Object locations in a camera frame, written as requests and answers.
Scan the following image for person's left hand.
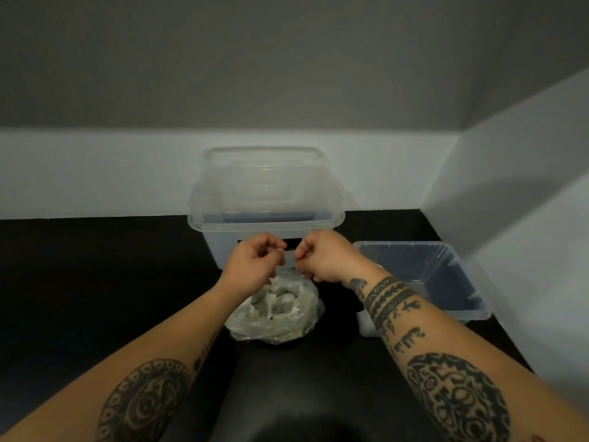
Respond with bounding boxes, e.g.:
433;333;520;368
216;232;287;302

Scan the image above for person's right hand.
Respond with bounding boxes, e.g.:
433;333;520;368
293;230;380;290

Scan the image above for clear plastic bag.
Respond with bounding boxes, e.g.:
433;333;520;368
224;266;325;345

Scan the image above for small clear plastic bin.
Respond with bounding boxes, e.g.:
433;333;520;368
353;241;492;338

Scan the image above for person's right forearm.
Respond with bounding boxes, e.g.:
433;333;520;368
352;271;589;442

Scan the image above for person's left forearm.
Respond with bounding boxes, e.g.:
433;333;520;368
0;285;245;442

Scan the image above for large clear storage box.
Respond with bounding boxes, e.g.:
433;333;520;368
187;211;346;272

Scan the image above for clear storage box lid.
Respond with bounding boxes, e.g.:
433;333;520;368
191;145;344;226

